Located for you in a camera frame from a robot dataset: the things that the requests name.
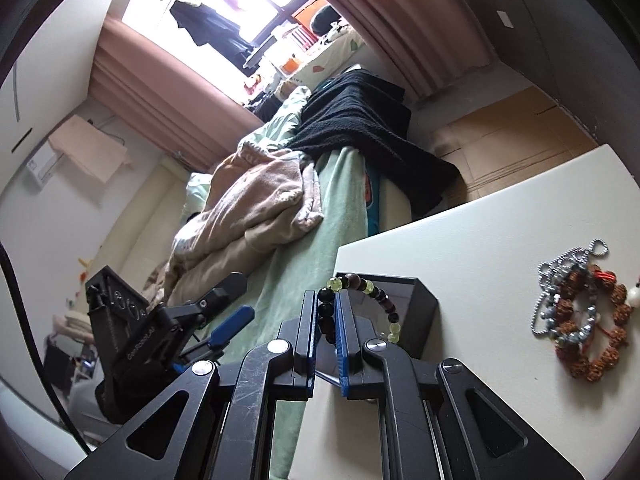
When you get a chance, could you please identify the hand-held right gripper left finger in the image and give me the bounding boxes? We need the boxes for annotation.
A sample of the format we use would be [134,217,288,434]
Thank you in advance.
[64,290,322,480]

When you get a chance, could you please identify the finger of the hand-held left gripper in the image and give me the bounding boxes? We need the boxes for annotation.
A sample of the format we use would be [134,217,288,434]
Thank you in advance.
[172,305,256,366]
[182,271,248,326]

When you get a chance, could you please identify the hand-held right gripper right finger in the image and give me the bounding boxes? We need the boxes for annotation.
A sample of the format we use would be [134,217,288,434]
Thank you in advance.
[335,290,587,480]

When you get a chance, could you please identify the dark and green beaded bracelet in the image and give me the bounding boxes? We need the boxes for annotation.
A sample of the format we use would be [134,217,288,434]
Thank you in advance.
[318,272,403,346]

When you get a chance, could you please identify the black jewelry box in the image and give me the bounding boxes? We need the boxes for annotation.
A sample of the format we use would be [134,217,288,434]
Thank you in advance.
[336,274,440,361]

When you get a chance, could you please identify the grey beaded bracelet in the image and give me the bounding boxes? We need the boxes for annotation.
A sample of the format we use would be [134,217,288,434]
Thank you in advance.
[542,280,601,343]

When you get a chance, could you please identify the silver ball chain necklace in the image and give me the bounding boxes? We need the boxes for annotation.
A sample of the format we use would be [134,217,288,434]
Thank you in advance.
[531,239,608,336]

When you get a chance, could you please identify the jewellery pile with butterfly pendant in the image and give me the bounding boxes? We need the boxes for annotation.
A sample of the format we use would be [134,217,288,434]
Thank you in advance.
[550,262,630,382]

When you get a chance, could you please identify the green bedsheet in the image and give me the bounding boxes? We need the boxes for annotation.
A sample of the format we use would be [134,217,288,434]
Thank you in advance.
[235,147,373,480]

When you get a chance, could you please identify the pink fleece blanket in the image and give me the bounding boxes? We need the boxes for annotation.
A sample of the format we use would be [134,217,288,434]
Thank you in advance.
[165,140,326,301]

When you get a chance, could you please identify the pale green pillow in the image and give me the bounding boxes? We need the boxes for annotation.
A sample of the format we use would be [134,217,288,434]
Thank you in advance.
[185,172,217,211]

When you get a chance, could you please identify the mint patterned quilt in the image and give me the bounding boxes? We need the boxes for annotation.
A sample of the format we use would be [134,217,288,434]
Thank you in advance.
[235,85,311,161]

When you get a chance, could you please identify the white air conditioner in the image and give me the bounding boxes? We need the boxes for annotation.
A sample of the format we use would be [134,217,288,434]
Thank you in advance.
[25,142,63,191]

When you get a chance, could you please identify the beige cloth cover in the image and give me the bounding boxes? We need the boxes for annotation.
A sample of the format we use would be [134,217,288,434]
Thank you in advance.
[47,114,133,183]

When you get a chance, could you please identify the pink curtain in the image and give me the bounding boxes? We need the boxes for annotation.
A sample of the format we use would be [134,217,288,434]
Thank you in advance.
[310,0,501,98]
[92,15,266,173]

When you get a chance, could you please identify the black blanket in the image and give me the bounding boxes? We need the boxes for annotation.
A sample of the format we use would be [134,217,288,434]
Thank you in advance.
[287,69,463,216]

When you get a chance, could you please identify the white leaf print cushion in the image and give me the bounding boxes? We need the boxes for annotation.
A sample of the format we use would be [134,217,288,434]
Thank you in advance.
[287,25,371,91]

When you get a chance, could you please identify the dark hanging clothes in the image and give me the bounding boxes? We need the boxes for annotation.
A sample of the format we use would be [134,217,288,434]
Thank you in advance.
[170,0,256,68]

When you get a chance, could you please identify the flattened cardboard sheet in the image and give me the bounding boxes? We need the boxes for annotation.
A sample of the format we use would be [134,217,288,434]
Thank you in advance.
[430,85,601,206]

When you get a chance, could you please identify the orange box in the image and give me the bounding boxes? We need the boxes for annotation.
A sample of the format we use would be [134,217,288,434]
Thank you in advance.
[295,2,321,28]

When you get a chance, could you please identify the dark plush cushion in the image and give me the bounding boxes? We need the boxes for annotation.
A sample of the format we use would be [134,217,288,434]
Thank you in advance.
[310,4,341,36]

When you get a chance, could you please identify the black cable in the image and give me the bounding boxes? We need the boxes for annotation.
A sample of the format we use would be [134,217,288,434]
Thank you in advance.
[0,242,93,456]

